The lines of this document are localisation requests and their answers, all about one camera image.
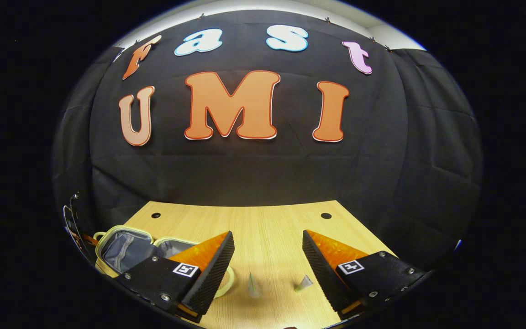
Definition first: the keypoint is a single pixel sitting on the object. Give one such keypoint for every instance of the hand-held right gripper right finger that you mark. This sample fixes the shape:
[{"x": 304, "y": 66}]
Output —
[{"x": 320, "y": 274}]

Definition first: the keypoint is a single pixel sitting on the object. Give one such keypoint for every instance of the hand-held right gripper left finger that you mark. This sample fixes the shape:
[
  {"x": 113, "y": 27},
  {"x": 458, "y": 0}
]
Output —
[{"x": 215, "y": 269}]

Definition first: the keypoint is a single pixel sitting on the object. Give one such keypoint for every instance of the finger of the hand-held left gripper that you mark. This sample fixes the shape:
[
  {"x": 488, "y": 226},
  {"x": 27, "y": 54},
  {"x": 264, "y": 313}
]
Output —
[{"x": 91, "y": 240}]

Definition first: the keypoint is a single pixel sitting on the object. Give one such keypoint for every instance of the green and white tube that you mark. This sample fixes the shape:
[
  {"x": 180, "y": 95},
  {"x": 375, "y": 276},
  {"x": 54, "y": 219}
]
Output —
[{"x": 303, "y": 284}]

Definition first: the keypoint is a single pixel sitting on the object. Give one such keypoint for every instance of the pale yellow suitcase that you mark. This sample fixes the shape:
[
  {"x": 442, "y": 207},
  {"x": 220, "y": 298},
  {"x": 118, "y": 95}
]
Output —
[{"x": 126, "y": 251}]

